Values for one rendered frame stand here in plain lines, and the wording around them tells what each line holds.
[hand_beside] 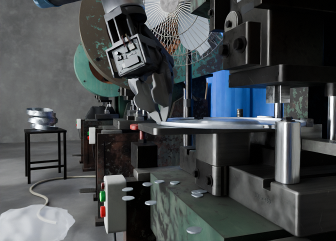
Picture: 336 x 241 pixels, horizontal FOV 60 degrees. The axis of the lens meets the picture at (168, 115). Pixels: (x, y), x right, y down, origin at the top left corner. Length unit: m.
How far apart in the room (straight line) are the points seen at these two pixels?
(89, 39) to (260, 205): 1.58
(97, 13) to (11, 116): 5.54
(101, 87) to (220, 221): 3.22
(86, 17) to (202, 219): 1.62
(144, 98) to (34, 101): 6.67
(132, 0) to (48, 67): 6.68
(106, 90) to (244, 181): 3.16
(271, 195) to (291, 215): 0.04
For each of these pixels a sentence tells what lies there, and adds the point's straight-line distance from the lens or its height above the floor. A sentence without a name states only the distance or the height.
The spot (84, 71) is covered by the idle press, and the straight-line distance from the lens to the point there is 3.59.
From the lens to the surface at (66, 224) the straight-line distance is 1.90.
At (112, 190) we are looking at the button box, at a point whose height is 0.61.
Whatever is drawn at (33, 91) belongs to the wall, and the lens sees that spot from 7.19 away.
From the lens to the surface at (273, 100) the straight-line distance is 0.65.
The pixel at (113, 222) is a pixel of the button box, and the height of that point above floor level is 0.52.
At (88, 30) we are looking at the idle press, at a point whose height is 1.27.
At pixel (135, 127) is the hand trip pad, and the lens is 0.85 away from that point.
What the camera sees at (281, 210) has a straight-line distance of 0.45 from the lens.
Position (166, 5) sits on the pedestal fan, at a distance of 1.43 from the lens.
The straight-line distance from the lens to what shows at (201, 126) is 0.47.
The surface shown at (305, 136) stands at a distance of 0.62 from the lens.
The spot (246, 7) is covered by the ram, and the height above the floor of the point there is 1.02.
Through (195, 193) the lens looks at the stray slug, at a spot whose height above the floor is 0.65.
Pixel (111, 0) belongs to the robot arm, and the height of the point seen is 1.00.
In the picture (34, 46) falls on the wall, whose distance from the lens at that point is 7.30.
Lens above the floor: 0.82
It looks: 2 degrees down
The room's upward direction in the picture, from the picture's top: straight up
